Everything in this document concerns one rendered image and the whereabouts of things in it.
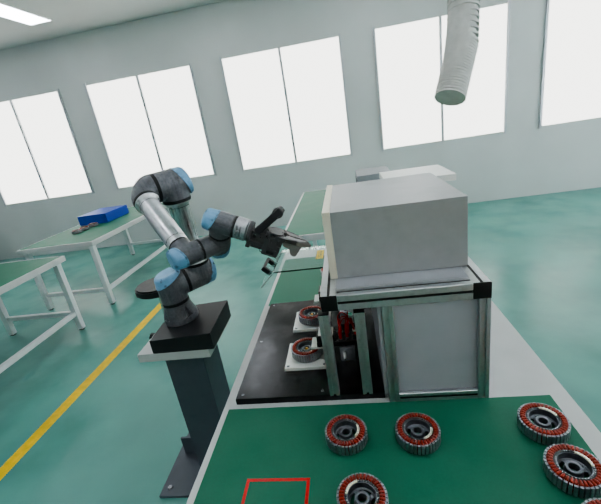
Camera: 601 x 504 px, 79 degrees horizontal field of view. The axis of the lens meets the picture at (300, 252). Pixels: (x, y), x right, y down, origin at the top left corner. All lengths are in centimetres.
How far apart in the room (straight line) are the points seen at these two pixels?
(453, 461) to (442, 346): 28
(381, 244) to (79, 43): 644
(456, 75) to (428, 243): 132
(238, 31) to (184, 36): 80
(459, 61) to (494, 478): 188
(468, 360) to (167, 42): 596
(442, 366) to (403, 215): 44
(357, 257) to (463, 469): 57
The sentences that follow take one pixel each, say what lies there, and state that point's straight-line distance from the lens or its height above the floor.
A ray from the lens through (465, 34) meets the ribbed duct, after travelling 236.
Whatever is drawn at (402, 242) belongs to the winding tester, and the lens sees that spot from 107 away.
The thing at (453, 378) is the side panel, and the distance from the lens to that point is 119.
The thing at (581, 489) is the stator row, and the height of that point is 78.
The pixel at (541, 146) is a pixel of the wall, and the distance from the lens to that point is 653.
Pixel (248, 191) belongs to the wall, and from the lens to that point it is 611.
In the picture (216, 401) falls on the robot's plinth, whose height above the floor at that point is 41.
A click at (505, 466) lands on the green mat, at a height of 75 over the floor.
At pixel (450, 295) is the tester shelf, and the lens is 103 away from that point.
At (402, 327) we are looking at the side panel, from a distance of 107.
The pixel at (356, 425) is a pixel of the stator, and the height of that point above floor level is 79.
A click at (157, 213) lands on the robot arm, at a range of 140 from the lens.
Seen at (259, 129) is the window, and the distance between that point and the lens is 595.
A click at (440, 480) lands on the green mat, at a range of 104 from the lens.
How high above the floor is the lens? 156
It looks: 19 degrees down
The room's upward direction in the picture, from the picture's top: 9 degrees counter-clockwise
